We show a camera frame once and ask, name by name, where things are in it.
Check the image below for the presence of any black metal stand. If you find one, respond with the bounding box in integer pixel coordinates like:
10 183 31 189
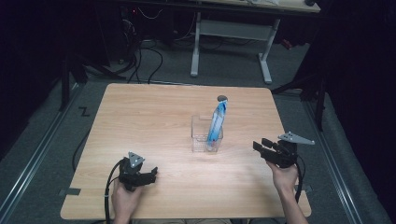
271 70 329 133
58 51 126 112

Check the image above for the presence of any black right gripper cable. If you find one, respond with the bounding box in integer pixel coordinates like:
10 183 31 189
293 154 307 203

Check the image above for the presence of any black floor cable bundle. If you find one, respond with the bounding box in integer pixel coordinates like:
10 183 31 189
120 18 144 84

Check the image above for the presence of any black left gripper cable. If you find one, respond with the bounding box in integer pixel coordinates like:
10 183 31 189
104 159 125 224

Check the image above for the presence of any small red object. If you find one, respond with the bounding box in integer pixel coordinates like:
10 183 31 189
280 38 294 51

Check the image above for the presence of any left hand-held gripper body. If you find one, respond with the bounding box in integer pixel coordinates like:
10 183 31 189
118 151 150 191

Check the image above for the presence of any wooden desk with white legs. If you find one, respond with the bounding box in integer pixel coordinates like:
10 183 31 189
124 0 322 86

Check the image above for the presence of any thin white cable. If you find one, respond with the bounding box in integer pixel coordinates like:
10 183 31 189
136 7 164 21

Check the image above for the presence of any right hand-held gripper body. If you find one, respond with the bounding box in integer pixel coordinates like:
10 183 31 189
267 132 316 169

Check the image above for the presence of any person's right hand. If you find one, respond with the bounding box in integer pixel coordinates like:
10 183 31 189
266 161 300 193

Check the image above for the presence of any metal floor rail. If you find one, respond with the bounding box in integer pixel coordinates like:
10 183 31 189
303 101 364 224
0 83 84 217

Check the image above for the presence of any clear plastic container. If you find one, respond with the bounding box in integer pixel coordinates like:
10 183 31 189
191 115 224 153

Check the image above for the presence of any person's left hand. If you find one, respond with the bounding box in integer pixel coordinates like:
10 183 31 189
110 180 145 217

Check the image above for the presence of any black cable under table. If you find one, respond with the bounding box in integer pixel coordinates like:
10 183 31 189
71 128 92 173

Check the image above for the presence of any blue and white toothpaste tube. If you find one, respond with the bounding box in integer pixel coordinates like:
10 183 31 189
205 98 229 153

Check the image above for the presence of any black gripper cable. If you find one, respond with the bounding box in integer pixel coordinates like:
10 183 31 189
104 159 125 224
293 154 307 203

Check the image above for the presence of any black looped floor cable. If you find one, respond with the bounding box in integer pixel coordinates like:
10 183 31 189
140 46 164 85

